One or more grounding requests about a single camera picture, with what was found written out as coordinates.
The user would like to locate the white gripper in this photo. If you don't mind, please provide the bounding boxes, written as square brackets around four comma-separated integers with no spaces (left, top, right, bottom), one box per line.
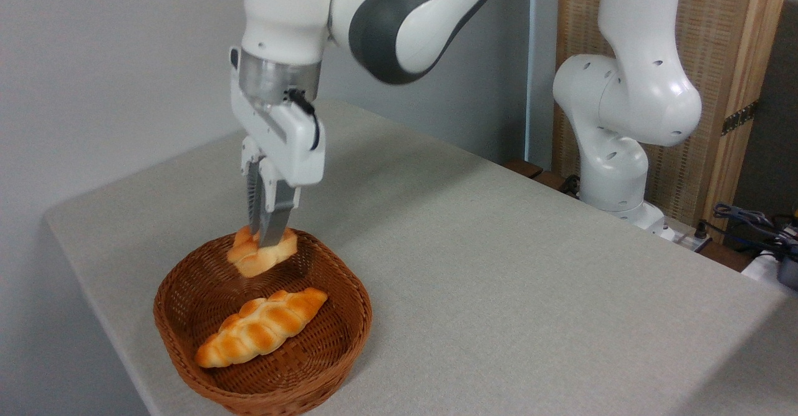
[229,47,326,248]

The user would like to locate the round bread roll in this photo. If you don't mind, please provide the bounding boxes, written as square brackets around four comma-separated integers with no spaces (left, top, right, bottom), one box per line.
[226,226,299,278]

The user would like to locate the long braided bread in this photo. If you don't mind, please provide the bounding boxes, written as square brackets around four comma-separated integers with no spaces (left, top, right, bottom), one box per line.
[195,288,329,369]

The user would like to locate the brown wicker basket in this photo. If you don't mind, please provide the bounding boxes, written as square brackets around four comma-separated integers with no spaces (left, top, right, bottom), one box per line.
[153,226,373,416]

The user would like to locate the grey tablecloth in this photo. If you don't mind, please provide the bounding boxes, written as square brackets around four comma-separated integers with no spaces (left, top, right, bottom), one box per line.
[44,101,798,416]

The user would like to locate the metal screen hinge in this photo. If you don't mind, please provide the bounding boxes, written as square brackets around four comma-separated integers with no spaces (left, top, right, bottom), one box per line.
[722,101,759,136]

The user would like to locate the grey container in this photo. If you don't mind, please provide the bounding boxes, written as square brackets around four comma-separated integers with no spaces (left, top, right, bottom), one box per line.
[776,255,798,291]

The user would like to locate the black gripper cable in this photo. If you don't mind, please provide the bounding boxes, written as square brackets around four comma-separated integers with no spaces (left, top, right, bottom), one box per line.
[287,90,321,150]

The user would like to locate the pale vertical wall conduit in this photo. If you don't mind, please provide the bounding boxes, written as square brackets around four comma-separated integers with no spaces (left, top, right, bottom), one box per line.
[525,0,538,162]

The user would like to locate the black cable bundle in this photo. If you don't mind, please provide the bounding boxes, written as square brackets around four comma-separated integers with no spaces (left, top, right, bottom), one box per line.
[713,203,798,261]

